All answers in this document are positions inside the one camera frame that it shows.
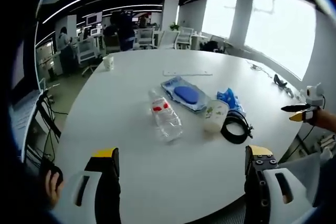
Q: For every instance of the black clip on table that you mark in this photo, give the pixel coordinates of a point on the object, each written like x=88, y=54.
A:
x=279, y=81

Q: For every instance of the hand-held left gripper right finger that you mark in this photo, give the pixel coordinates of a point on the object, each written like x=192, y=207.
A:
x=273, y=182

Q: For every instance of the green potted plant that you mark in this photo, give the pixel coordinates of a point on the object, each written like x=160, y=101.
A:
x=174, y=27

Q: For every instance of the white round table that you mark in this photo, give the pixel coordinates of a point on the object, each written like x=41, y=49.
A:
x=136, y=90

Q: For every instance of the person's left hand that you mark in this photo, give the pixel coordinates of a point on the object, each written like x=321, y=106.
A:
x=53, y=187

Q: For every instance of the computer monitor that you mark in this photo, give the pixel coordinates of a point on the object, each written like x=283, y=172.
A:
x=93, y=19

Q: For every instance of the clear plastic water bottle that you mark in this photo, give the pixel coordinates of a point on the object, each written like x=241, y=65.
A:
x=165, y=115

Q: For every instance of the white power strip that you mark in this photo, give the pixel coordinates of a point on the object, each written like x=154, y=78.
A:
x=187, y=73

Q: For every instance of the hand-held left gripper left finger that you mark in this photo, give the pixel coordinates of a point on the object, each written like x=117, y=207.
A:
x=86, y=182

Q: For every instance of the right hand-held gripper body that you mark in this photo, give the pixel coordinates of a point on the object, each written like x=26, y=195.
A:
x=313, y=95

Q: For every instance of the white paper cup with print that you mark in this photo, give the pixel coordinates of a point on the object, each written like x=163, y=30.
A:
x=215, y=115

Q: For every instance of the white office chair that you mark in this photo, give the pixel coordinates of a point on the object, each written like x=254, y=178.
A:
x=88, y=51
x=184, y=36
x=145, y=37

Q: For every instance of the blue wet wipes pack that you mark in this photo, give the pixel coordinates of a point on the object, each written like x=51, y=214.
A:
x=183, y=94

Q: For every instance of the blue plastic wrapper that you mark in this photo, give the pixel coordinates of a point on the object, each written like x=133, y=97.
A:
x=229, y=99

